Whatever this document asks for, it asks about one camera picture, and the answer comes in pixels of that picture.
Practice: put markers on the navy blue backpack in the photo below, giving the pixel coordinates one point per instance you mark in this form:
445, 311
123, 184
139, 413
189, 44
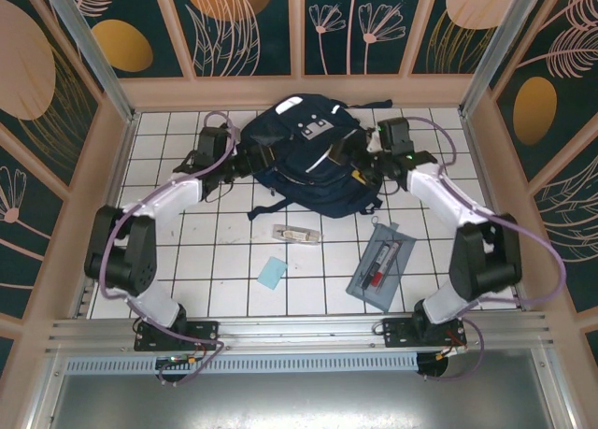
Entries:
299, 186

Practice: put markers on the clear plastic case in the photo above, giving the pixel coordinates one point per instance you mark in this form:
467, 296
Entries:
296, 235

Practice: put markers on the light blue card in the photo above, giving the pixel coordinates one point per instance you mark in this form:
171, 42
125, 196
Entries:
273, 272

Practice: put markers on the grey pencil pouch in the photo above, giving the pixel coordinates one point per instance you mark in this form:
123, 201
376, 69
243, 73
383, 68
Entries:
374, 298

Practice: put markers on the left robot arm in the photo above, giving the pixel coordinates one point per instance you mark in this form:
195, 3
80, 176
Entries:
126, 261

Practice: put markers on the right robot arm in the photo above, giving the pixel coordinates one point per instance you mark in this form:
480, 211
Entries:
439, 190

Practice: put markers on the black marker pen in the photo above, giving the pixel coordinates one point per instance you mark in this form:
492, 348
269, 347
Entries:
377, 263

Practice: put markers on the red marker pen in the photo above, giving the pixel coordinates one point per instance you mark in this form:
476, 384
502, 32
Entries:
383, 275

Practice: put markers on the grey metal sheet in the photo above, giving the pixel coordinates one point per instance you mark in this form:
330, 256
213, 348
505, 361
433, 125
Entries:
299, 401

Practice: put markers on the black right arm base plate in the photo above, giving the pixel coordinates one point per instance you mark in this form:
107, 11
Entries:
397, 331

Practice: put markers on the aluminium frame post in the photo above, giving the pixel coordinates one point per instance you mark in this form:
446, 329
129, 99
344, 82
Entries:
89, 50
501, 50

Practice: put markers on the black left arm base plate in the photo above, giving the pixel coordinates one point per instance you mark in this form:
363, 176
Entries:
201, 331

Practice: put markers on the aluminium mounting rail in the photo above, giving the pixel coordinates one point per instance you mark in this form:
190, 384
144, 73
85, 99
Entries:
299, 331

